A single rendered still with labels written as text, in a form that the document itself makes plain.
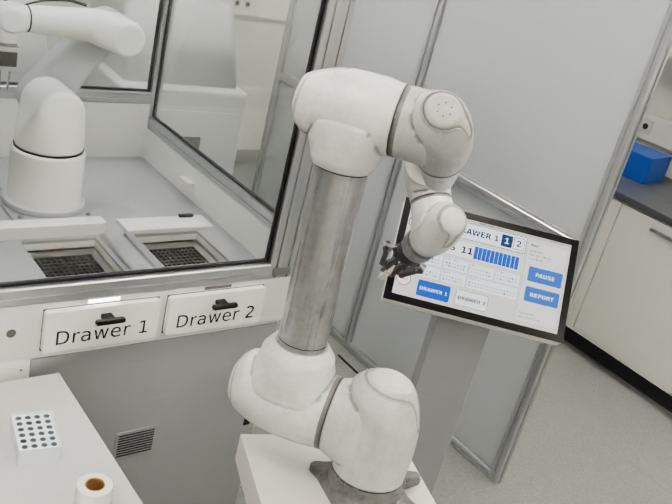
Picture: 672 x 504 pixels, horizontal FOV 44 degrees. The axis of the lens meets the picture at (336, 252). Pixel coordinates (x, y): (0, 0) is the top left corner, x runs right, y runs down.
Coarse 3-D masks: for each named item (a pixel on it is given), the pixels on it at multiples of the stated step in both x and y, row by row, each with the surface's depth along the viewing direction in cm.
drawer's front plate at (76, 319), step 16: (96, 304) 199; (112, 304) 201; (128, 304) 203; (144, 304) 206; (160, 304) 209; (48, 320) 192; (64, 320) 194; (80, 320) 197; (128, 320) 205; (48, 336) 194; (64, 336) 196; (80, 336) 199; (112, 336) 204; (128, 336) 207; (144, 336) 210; (48, 352) 196
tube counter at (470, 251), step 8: (464, 248) 237; (472, 248) 237; (480, 248) 237; (464, 256) 236; (472, 256) 237; (480, 256) 237; (488, 256) 237; (496, 256) 237; (504, 256) 237; (512, 256) 238; (496, 264) 236; (504, 264) 237; (512, 264) 237; (520, 264) 237
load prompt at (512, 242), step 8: (472, 224) 239; (464, 232) 238; (472, 232) 239; (480, 232) 239; (488, 232) 239; (496, 232) 239; (504, 232) 239; (472, 240) 238; (480, 240) 238; (488, 240) 238; (496, 240) 238; (504, 240) 239; (512, 240) 239; (520, 240) 239; (504, 248) 238; (512, 248) 238; (520, 248) 238
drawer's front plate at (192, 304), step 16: (240, 288) 224; (256, 288) 226; (176, 304) 212; (192, 304) 215; (208, 304) 218; (240, 304) 225; (256, 304) 228; (176, 320) 214; (208, 320) 221; (240, 320) 228; (256, 320) 231
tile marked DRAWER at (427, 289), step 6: (420, 282) 233; (426, 282) 233; (432, 282) 234; (420, 288) 233; (426, 288) 233; (432, 288) 233; (438, 288) 233; (444, 288) 233; (450, 288) 233; (420, 294) 232; (426, 294) 232; (432, 294) 233; (438, 294) 233; (444, 294) 233; (438, 300) 232; (444, 300) 232
